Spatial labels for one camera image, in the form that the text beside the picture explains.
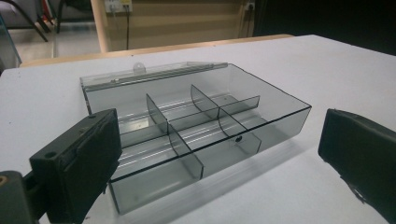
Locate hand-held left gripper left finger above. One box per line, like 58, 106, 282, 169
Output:
29, 107, 123, 224

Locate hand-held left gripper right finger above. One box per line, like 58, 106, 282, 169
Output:
318, 108, 396, 224

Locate clear grey compartment box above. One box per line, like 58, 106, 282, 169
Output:
79, 61, 313, 216

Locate black chair legs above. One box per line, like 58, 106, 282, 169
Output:
2, 0, 64, 43

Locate wooden cabinet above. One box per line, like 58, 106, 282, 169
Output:
91, 0, 257, 53

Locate black cable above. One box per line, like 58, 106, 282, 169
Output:
124, 4, 131, 50

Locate white wall socket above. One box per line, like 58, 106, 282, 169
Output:
104, 0, 134, 14

